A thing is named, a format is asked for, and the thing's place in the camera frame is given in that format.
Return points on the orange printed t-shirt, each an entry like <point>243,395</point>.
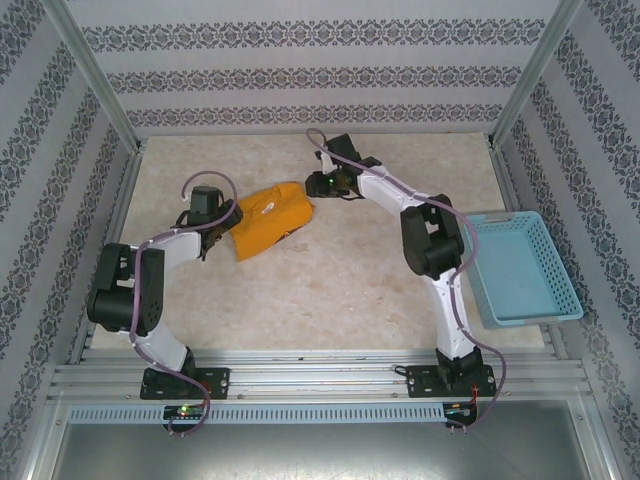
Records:
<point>270,225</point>

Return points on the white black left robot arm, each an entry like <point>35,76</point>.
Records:
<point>120,280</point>

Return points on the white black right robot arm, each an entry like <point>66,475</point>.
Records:
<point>430,240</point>

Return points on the light blue plastic basket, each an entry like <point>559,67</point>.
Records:
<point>515,270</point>

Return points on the grey sheet metal panel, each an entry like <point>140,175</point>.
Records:
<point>320,455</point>

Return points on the aluminium frame post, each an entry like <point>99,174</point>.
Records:
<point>540,75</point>
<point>95,80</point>

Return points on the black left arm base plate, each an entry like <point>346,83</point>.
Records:
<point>215,382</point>

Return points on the aluminium extrusion table frame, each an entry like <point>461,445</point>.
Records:
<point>325,380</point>

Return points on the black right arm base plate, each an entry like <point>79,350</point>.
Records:
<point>420,382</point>

